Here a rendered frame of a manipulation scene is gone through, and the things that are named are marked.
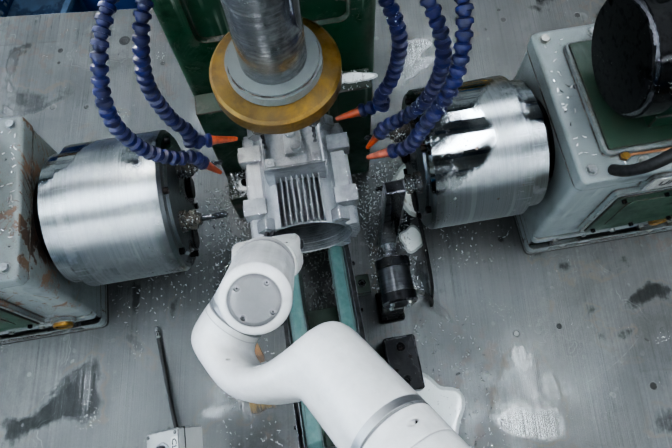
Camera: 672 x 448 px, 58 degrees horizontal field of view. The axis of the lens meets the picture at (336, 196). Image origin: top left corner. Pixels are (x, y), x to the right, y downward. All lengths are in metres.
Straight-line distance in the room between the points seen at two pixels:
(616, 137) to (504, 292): 0.42
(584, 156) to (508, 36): 0.61
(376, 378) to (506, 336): 0.71
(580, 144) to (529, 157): 0.08
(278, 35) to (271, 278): 0.28
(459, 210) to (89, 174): 0.60
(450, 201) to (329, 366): 0.48
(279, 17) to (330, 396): 0.40
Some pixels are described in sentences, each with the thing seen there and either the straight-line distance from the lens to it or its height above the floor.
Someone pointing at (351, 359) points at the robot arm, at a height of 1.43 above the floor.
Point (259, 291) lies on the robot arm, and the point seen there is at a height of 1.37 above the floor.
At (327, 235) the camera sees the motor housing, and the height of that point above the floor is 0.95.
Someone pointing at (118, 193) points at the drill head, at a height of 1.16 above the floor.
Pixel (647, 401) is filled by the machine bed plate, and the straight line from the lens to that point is 1.34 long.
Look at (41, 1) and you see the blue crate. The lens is 2.95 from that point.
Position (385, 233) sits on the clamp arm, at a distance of 1.00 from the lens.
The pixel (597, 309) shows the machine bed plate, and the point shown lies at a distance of 1.34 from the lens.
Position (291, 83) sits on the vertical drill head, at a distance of 0.80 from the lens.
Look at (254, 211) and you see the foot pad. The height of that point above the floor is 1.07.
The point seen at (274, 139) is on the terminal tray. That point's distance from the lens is 1.04.
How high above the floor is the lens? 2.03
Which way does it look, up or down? 68 degrees down
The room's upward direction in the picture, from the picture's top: 5 degrees counter-clockwise
